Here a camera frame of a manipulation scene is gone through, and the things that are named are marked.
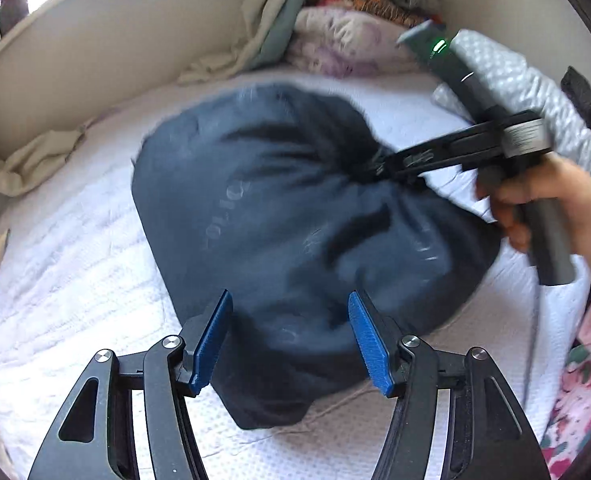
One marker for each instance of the pale floral quilt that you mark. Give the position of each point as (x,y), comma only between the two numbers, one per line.
(355,40)

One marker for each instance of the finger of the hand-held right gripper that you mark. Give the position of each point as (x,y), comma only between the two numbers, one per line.
(425,157)

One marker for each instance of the person's right hand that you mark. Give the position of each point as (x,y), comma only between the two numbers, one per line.
(573,195)

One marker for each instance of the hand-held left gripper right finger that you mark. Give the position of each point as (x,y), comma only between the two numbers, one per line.
(370,345)

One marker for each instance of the white textured bedspread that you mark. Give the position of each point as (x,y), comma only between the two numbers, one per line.
(90,260)

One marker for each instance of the person's pink floral clothing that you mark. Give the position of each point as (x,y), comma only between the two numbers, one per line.
(585,400)

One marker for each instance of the beige curtain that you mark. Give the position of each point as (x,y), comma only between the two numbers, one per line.
(30,160)
(270,15)

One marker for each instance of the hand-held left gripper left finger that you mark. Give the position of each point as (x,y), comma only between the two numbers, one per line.
(210,345)

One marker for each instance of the white dotted pillow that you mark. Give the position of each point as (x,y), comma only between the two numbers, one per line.
(520,80)

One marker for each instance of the dark cloth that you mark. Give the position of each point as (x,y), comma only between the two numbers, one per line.
(588,102)

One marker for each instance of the dark navy printed jacket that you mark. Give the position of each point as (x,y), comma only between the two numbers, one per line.
(275,210)

